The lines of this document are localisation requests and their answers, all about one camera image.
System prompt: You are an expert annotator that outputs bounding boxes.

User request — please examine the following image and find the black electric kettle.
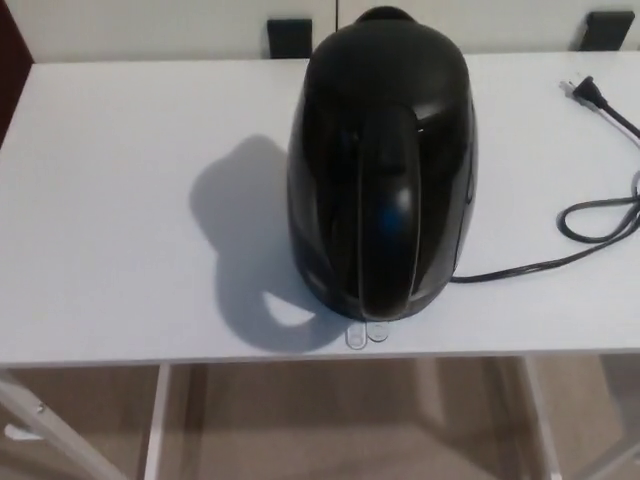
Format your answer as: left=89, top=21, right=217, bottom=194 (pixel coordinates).
left=285, top=4, right=482, bottom=323

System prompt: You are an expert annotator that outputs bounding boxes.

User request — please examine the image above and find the long clear plastic kettle tab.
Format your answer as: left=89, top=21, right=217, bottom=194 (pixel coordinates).
left=343, top=324, right=368, bottom=350

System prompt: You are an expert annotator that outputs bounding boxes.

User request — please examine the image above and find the dark red-brown door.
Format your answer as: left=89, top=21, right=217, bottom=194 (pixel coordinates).
left=0, top=0, right=37, bottom=112

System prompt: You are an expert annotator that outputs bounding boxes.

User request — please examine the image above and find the black power cord with plug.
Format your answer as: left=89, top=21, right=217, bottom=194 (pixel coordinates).
left=452, top=74, right=640, bottom=285

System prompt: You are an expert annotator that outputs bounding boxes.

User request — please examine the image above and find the white plastic leg bracket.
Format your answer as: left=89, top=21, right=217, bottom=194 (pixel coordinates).
left=2, top=423, right=35, bottom=444

